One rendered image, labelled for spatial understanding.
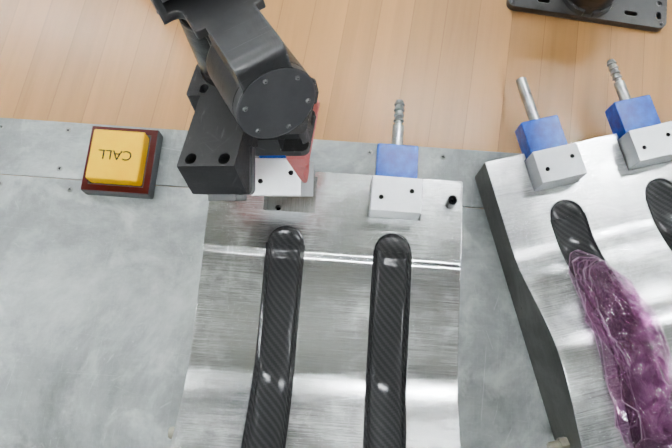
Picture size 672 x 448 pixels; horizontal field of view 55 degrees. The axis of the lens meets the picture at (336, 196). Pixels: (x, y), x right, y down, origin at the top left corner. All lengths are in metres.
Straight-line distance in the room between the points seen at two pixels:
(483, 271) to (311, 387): 0.24
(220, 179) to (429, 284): 0.27
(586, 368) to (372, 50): 0.44
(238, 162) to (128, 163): 0.32
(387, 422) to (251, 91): 0.35
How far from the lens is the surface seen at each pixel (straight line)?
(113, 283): 0.77
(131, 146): 0.77
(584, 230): 0.74
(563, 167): 0.72
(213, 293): 0.66
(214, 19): 0.44
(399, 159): 0.66
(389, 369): 0.65
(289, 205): 0.69
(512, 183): 0.73
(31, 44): 0.92
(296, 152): 0.54
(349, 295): 0.64
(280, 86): 0.42
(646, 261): 0.74
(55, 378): 0.79
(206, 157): 0.46
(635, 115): 0.79
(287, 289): 0.65
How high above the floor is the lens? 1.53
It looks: 74 degrees down
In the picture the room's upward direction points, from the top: straight up
